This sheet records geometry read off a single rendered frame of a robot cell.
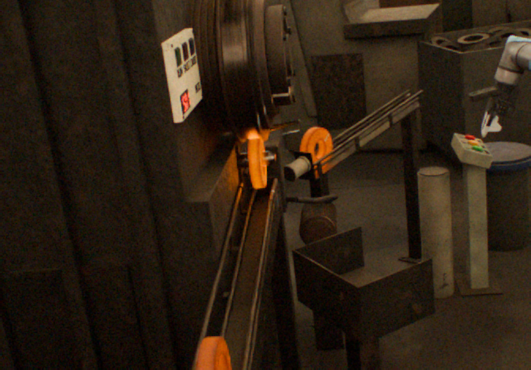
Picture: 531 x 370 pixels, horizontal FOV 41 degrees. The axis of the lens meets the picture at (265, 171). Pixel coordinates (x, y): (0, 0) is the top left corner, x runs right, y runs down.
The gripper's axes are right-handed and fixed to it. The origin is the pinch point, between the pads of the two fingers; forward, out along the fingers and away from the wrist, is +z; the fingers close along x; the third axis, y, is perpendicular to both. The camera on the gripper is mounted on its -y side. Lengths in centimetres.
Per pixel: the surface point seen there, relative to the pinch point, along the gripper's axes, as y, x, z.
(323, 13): -66, 208, -7
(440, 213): -5.7, -2.5, 33.6
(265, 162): -74, -63, 11
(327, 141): -55, -13, 14
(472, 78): 22, 133, 0
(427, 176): -14.5, -1.6, 21.0
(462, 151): -5.4, -2.7, 7.9
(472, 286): 17, 2, 62
